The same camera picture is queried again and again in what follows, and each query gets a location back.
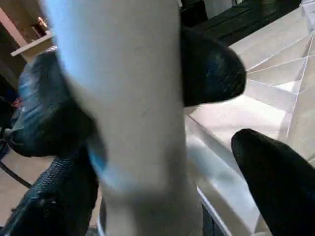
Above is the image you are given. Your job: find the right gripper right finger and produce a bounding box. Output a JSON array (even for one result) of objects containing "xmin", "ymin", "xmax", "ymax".
[{"xmin": 231, "ymin": 129, "xmax": 315, "ymax": 236}]

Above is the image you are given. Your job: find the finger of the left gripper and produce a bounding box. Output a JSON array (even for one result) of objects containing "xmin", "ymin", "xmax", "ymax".
[
  {"xmin": 180, "ymin": 27, "xmax": 248, "ymax": 108},
  {"xmin": 10, "ymin": 49, "xmax": 100, "ymax": 159}
]

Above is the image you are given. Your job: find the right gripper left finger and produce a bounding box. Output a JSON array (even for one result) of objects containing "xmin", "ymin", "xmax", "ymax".
[{"xmin": 0, "ymin": 150, "xmax": 102, "ymax": 236}]

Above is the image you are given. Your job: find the white plastic table leg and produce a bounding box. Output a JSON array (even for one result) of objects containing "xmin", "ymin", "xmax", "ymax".
[{"xmin": 39, "ymin": 0, "xmax": 205, "ymax": 236}]

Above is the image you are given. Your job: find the white plastic table top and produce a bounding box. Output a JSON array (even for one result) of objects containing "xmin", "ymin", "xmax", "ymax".
[{"xmin": 183, "ymin": 5, "xmax": 315, "ymax": 236}]

